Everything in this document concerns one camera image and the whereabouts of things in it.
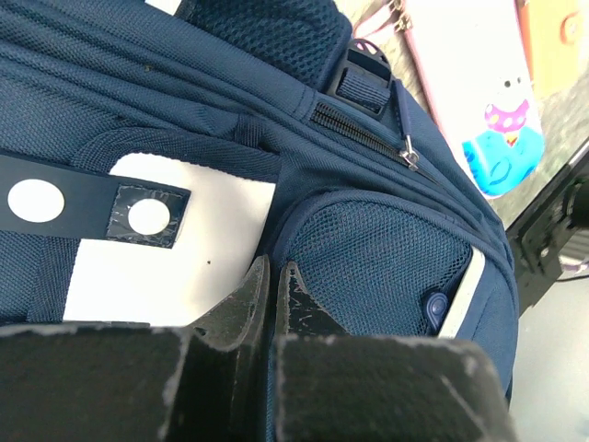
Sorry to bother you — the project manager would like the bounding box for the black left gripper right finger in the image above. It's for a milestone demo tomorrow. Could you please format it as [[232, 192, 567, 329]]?
[[274, 262, 516, 441]]

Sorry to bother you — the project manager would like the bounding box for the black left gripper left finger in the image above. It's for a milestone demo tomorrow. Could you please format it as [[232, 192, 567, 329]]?
[[1, 257, 271, 441]]

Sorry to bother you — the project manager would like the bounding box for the navy blue student backpack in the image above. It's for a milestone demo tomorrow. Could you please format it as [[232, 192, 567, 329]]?
[[0, 0, 521, 415]]

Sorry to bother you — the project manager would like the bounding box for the pink cartoon pencil case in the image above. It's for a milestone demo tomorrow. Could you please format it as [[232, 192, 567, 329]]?
[[354, 0, 545, 199]]

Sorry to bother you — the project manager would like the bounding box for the Little Women book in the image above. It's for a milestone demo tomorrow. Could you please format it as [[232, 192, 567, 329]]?
[[516, 0, 583, 98]]

